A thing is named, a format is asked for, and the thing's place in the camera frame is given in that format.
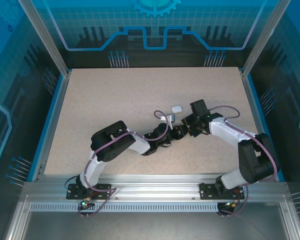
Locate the aluminium table side rail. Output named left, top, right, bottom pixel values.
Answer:
left=241, top=72, right=286, bottom=182
left=31, top=72, right=71, bottom=182

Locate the aluminium frame post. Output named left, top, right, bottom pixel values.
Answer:
left=18, top=0, right=72, bottom=77
left=241, top=0, right=291, bottom=77

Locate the left cable connector with light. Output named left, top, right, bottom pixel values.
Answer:
left=80, top=197, right=95, bottom=210

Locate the slotted aluminium cable duct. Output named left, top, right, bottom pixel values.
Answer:
left=29, top=202, right=220, bottom=212

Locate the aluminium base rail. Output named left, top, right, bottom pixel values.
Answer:
left=22, top=174, right=290, bottom=201

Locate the right cable connector with light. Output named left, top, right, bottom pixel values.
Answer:
left=223, top=199, right=241, bottom=210

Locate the cable connector with light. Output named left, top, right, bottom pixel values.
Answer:
left=80, top=197, right=95, bottom=210
left=223, top=199, right=241, bottom=210

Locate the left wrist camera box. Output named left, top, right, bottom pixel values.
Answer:
left=159, top=113, right=176, bottom=124

